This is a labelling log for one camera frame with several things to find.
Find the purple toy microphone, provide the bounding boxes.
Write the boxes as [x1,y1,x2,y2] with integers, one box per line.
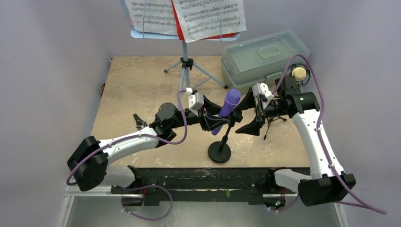
[218,89,241,117]

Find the black round-base microphone stand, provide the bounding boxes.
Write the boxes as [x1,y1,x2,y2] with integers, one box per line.
[208,111,243,164]

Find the sheet music page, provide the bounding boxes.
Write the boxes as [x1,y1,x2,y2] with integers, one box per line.
[173,0,246,43]
[124,0,178,36]

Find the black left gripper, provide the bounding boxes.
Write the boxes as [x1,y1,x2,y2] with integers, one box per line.
[169,96,230,131]

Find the right sheet music page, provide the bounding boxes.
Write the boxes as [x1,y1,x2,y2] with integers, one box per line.
[173,0,246,43]

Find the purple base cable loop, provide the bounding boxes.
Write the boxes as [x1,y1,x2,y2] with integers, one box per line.
[120,184,174,221]

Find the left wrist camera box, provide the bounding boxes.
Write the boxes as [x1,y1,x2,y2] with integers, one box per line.
[185,87,205,112]

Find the translucent green storage box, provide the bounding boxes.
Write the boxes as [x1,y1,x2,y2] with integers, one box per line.
[221,29,310,94]

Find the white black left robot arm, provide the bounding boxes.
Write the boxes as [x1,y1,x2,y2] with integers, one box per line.
[66,101,229,193]

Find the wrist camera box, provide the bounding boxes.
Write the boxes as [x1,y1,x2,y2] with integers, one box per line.
[185,87,205,112]
[252,83,275,103]

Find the black pliers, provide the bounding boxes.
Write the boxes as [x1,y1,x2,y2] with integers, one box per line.
[133,113,148,131]

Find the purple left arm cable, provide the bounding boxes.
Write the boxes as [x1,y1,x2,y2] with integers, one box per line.
[66,89,189,186]

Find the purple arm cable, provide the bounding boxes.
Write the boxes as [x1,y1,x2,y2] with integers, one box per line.
[66,89,189,186]
[270,53,387,216]

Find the left sheet music page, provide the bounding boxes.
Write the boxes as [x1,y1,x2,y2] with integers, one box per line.
[124,0,178,36]

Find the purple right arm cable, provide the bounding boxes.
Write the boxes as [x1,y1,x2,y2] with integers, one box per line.
[270,53,387,216]

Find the black tripod microphone stand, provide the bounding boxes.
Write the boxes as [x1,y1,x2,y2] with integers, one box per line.
[263,87,295,140]

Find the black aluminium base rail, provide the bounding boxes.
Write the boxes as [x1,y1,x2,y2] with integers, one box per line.
[108,166,295,206]

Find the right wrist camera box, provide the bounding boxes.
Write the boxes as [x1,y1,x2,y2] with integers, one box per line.
[252,83,275,103]

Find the red folder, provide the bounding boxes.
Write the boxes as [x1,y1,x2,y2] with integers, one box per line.
[171,1,239,41]

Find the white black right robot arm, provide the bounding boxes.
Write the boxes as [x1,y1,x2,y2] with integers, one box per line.
[233,76,356,207]

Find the light blue music stand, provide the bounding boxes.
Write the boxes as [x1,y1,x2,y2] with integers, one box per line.
[119,0,241,104]

